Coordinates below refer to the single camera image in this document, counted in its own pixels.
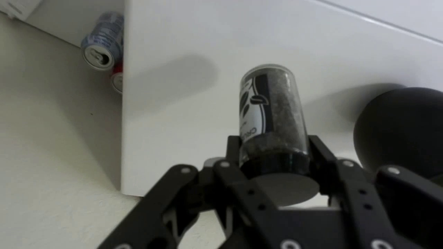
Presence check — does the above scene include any clear black-lidded spice container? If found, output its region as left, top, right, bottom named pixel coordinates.
left=237, top=63, right=321, bottom=207

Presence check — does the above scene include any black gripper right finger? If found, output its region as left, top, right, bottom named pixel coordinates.
left=307, top=134, right=443, bottom=249

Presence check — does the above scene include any black mug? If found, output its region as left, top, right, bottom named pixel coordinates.
left=353, top=86, right=443, bottom=187

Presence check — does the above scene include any silver blue can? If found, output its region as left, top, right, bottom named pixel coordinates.
left=80, top=11, right=126, bottom=72

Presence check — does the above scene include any red white can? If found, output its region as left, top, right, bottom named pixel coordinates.
left=108, top=59, right=124, bottom=95

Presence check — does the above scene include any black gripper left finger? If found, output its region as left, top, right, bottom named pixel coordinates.
left=98, top=134, right=284, bottom=249

